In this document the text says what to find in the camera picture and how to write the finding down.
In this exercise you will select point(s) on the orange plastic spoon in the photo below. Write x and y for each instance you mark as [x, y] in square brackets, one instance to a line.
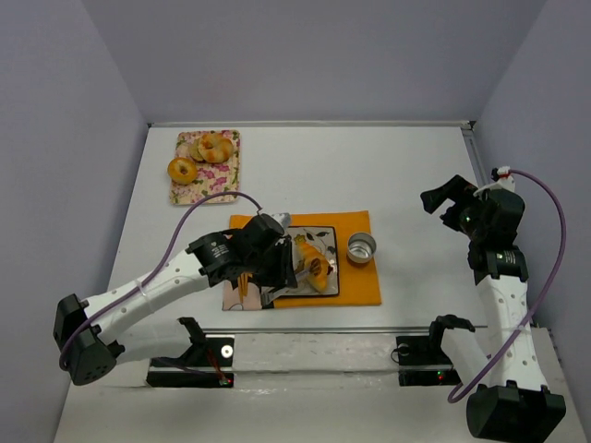
[244, 283]

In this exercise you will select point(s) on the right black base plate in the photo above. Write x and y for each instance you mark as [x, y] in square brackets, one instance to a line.
[421, 365]

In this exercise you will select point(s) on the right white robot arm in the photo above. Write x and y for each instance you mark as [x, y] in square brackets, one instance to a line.
[506, 393]

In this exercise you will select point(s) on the herb flat bread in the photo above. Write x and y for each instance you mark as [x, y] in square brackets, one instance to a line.
[193, 151]

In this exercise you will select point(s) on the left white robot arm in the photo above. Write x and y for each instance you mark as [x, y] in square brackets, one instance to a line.
[96, 334]

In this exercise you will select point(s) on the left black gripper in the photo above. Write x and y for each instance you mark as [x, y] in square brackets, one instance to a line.
[284, 262]

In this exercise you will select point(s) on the square floral ceramic plate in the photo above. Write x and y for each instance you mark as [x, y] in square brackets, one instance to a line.
[324, 239]

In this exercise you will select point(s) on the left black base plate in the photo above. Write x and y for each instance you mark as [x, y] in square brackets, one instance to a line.
[207, 366]

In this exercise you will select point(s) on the small metal cup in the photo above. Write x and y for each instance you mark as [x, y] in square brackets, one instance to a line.
[361, 248]

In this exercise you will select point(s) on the orange plastic fork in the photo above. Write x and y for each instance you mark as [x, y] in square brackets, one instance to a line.
[240, 286]

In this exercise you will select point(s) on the metal serving tongs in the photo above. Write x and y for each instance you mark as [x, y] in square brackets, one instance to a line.
[302, 289]

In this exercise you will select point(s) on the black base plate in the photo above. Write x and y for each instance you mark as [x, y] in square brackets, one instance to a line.
[421, 365]
[207, 366]

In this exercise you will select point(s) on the floral bread tray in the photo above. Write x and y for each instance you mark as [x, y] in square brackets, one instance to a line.
[212, 178]

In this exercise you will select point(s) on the ring doughnut bread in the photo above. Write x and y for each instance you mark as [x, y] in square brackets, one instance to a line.
[182, 171]

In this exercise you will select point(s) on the round twisted bread roll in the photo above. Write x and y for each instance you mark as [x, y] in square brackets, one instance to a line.
[215, 148]

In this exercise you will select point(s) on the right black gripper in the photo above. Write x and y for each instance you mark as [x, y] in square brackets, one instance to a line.
[452, 203]

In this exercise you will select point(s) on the orange placemat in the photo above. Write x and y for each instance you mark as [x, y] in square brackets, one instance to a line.
[359, 284]

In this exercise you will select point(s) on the striped croissant bread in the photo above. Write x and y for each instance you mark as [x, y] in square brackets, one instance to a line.
[315, 265]

